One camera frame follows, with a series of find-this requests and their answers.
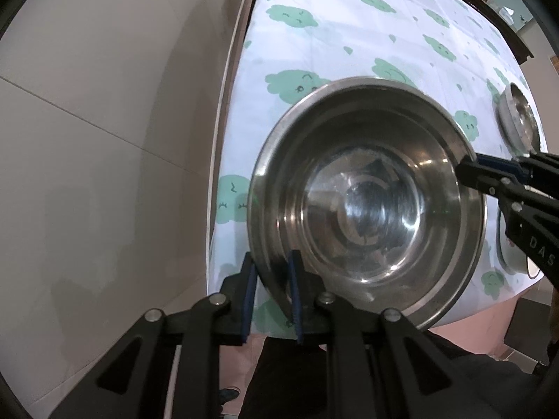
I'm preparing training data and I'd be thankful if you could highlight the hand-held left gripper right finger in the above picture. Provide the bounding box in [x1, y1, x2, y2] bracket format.
[287, 250, 503, 419]

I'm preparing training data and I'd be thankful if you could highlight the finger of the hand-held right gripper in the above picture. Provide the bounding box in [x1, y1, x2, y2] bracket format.
[475, 152, 559, 198]
[456, 160, 559, 219]

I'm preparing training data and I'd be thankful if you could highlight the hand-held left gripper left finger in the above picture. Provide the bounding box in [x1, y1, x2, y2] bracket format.
[57, 251, 258, 419]

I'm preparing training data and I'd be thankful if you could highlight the white enamel bowl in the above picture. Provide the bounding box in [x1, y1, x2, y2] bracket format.
[497, 207, 540, 280]

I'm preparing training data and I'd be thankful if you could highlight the small steel bowl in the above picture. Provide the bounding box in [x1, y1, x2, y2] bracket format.
[495, 83, 542, 153]

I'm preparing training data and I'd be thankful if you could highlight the dark wooden table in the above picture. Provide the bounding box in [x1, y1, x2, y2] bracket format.
[393, 0, 536, 64]

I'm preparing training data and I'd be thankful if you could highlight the cloud print tablecloth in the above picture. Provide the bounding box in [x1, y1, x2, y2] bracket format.
[205, 0, 546, 341]

